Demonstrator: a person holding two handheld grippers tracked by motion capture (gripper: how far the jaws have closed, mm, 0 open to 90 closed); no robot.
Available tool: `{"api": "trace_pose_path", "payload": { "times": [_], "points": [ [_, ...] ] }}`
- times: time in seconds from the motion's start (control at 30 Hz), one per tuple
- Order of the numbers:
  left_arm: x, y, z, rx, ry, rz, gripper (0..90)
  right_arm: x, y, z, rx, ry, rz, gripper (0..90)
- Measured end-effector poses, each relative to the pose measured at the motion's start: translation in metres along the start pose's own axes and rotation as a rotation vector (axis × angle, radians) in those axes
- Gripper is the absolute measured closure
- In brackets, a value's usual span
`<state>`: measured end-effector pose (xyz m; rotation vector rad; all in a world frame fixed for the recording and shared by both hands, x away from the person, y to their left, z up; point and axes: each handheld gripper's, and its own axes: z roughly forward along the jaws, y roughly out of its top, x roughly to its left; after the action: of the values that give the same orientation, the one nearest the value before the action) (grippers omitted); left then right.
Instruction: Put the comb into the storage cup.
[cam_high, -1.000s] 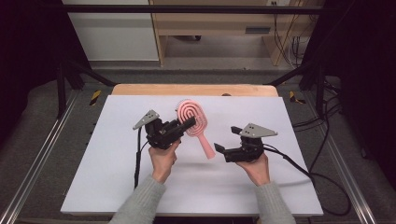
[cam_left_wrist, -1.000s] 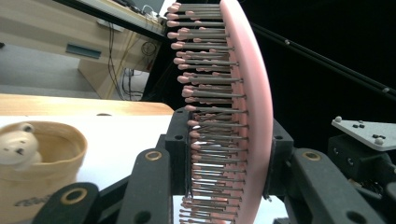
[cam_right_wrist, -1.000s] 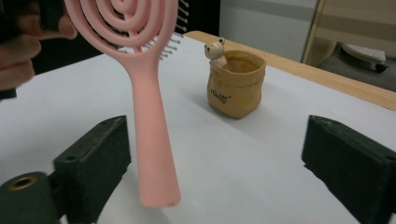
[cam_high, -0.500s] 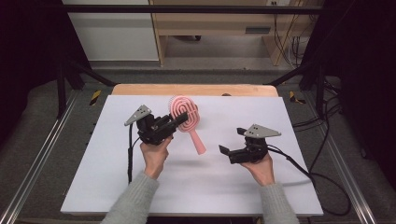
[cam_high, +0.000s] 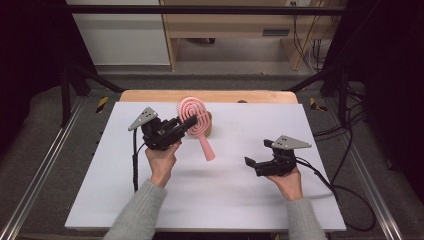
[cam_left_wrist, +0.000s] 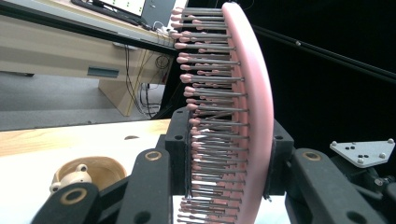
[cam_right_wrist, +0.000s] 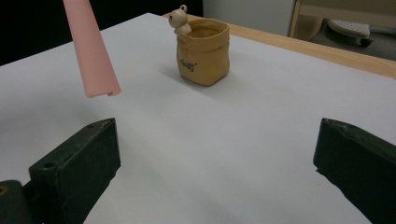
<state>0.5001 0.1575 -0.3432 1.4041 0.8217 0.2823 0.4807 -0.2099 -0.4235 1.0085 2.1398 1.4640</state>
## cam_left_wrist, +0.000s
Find black metal pole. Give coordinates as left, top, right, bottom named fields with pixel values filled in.
left=251, top=23, right=396, bottom=84

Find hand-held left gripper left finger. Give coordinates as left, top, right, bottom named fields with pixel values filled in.
left=164, top=106, right=191, bottom=196

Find teal drawer handle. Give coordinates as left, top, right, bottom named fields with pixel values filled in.
left=86, top=65, right=120, bottom=79

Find pink hairbrush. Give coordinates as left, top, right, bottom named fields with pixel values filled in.
left=170, top=1, right=276, bottom=224

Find beige wooden desk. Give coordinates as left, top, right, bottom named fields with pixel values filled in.
left=0, top=0, right=188, bottom=118

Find black cables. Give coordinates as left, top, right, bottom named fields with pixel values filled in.
left=123, top=44, right=172, bottom=119

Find computer monitor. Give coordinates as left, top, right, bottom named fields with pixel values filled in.
left=98, top=0, right=177, bottom=28

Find yellow storage pouch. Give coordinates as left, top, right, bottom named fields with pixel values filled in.
left=51, top=155, right=128, bottom=192

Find cream bear figure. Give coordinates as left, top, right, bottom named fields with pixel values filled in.
left=49, top=163, right=93, bottom=194

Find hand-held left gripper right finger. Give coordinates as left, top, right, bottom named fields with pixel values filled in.
left=263, top=119, right=295, bottom=201

